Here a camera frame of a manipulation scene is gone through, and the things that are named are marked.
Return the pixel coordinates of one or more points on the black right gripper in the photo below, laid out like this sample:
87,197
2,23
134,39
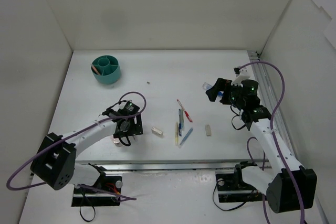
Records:
224,91

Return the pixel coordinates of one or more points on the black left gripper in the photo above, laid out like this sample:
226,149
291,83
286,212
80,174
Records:
138,125

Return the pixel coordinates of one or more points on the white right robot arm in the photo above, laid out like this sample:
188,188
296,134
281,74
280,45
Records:
291,187

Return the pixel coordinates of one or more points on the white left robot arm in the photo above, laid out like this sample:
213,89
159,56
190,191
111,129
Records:
56,162

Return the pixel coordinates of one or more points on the clear blue-capped spray bottle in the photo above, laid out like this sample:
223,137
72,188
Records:
207,86

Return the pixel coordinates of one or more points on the wrapped eraser block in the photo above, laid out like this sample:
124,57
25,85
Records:
157,132

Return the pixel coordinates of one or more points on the red gel pen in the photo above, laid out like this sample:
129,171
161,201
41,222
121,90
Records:
184,110

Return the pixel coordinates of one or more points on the long white eraser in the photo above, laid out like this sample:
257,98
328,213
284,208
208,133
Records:
208,130

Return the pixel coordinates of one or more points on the yellow pen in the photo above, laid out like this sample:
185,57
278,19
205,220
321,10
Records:
177,133

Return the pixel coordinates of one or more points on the light blue pen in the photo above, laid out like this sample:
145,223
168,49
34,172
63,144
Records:
185,137

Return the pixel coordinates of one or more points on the dark blue gel pen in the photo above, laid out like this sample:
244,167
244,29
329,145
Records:
180,123

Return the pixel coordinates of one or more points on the teal round divided container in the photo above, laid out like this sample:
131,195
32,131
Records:
109,69

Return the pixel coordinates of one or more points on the aluminium front rail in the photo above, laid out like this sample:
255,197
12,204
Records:
169,165

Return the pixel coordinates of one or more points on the aluminium rail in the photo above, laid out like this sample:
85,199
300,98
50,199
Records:
169,165
267,92

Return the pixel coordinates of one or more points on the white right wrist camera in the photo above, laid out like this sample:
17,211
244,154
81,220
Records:
241,75

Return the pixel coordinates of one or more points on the aluminium right side rail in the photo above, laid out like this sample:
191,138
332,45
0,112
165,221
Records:
267,92

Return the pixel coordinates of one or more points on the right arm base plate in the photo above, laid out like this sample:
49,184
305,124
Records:
236,187

